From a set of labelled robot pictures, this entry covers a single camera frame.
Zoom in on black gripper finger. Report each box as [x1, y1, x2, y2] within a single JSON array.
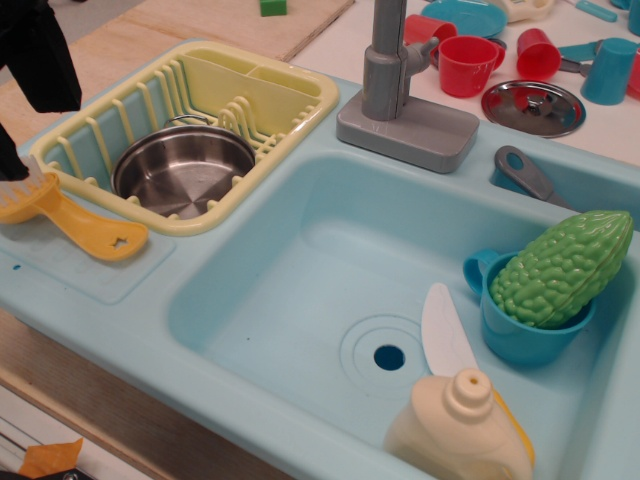
[[1, 1, 82, 113], [0, 125, 29, 181]]

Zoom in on yellow dish brush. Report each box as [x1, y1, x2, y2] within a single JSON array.
[[1, 156, 148, 262]]

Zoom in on steel pot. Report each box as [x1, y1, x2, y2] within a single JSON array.
[[111, 114, 256, 220]]

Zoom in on steel pot lid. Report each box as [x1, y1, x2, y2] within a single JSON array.
[[481, 80, 587, 138]]

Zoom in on wooden board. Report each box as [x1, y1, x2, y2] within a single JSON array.
[[114, 0, 356, 63]]

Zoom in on yellow dish rack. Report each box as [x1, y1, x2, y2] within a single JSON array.
[[23, 41, 340, 236]]

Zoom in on green block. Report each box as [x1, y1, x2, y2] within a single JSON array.
[[259, 0, 288, 17]]

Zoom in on orange tape piece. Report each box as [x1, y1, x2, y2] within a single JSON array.
[[18, 438, 84, 479]]

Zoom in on light blue toy sink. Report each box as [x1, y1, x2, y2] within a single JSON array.
[[1, 79, 639, 479]]

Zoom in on grey toy faucet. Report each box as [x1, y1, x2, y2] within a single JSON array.
[[336, 1, 479, 174]]

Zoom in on red cup behind faucet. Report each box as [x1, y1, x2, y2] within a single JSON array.
[[403, 14, 458, 46]]

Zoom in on red cup front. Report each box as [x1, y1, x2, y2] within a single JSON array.
[[438, 35, 506, 98]]

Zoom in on blue plate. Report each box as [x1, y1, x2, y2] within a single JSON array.
[[421, 0, 508, 38]]

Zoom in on white toy knife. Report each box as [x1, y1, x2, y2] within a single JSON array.
[[421, 283, 478, 377]]

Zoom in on cream toy object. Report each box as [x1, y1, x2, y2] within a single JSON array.
[[496, 0, 555, 23]]

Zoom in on red cup right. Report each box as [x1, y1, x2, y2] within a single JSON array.
[[516, 28, 562, 80]]

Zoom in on cream detergent bottle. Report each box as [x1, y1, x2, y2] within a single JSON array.
[[383, 369, 535, 479]]

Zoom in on blue cup in sink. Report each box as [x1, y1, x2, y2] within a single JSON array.
[[463, 249, 597, 367]]

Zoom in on green bitter melon toy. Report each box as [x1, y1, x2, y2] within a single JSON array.
[[489, 210, 634, 330]]

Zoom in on blue toy utensil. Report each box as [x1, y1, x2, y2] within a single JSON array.
[[573, 0, 618, 23]]

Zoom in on blue cup upside down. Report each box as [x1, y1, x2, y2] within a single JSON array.
[[580, 38, 638, 106]]

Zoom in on grey utensil handle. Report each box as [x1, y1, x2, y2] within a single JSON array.
[[494, 145, 572, 209]]

